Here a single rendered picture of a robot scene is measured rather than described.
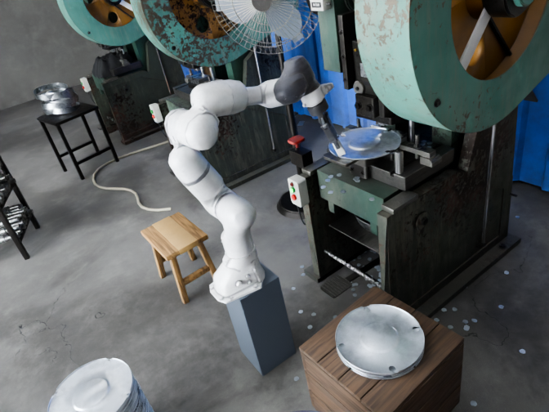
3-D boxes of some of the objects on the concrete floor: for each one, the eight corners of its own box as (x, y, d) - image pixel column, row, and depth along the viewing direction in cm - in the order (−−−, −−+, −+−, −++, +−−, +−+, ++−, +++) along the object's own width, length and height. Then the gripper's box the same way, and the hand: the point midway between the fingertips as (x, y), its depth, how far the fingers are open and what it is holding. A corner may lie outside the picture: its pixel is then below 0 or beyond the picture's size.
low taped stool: (158, 276, 258) (140, 230, 240) (194, 256, 268) (178, 211, 251) (185, 306, 233) (166, 257, 215) (223, 282, 243) (207, 234, 226)
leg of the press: (399, 343, 189) (393, 156, 141) (380, 329, 197) (367, 147, 150) (520, 243, 228) (546, 69, 180) (499, 234, 236) (519, 66, 189)
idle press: (123, 154, 427) (42, -50, 335) (91, 133, 497) (15, -40, 405) (248, 100, 497) (209, -81, 405) (204, 88, 567) (162, -68, 476)
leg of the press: (319, 284, 228) (292, 122, 181) (305, 274, 237) (275, 116, 189) (433, 207, 267) (435, 56, 220) (417, 200, 276) (417, 54, 228)
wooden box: (390, 481, 145) (385, 420, 126) (311, 405, 172) (298, 347, 153) (460, 401, 163) (465, 338, 144) (379, 344, 190) (374, 285, 172)
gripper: (307, 100, 170) (333, 150, 180) (305, 113, 159) (333, 166, 170) (325, 91, 167) (350, 143, 178) (324, 104, 156) (351, 158, 167)
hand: (338, 147), depth 172 cm, fingers closed
